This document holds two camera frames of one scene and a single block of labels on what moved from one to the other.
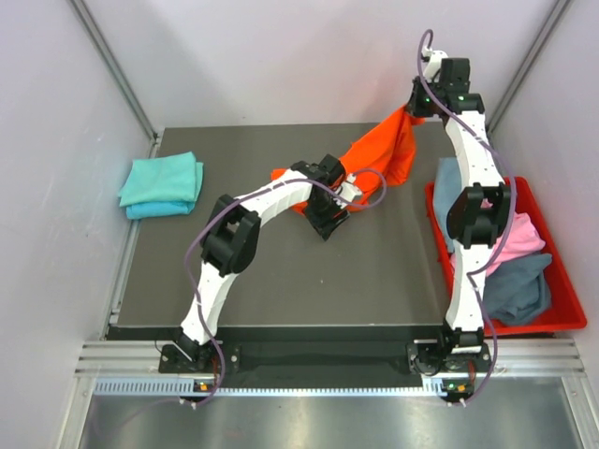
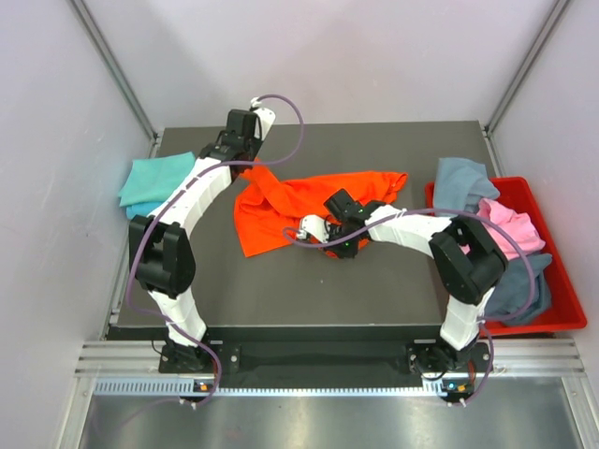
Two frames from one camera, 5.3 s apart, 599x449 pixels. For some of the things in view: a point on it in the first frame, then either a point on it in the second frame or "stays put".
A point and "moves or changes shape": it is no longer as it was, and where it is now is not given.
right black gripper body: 422,103 → 348,250
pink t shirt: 522,238 stays put
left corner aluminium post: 116,71 stays put
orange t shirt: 384,156 moves or changes shape
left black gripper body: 322,210 → 253,147
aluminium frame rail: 537,358 stays put
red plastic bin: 566,311 stays put
